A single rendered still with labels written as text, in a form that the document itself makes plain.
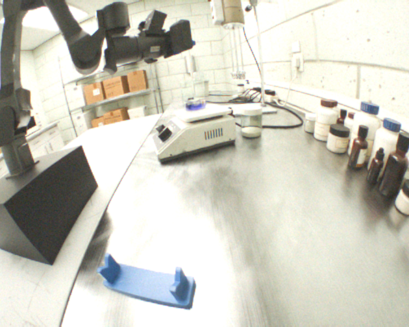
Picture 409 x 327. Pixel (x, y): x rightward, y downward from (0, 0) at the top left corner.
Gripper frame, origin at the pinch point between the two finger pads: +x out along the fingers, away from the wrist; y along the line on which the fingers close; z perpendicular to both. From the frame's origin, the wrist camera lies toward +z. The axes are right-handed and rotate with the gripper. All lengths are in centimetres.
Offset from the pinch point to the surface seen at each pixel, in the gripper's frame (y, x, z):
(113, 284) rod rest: -24.4, -30.5, -25.1
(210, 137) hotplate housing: -6.3, -0.5, -22.8
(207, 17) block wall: 170, 168, 81
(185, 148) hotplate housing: -4.4, -6.3, -24.1
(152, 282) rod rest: -26.6, -26.5, -25.1
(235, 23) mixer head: 11.6, 34.9, 12.1
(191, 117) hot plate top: -4.6, -3.7, -17.4
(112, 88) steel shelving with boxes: 227, 30, -4
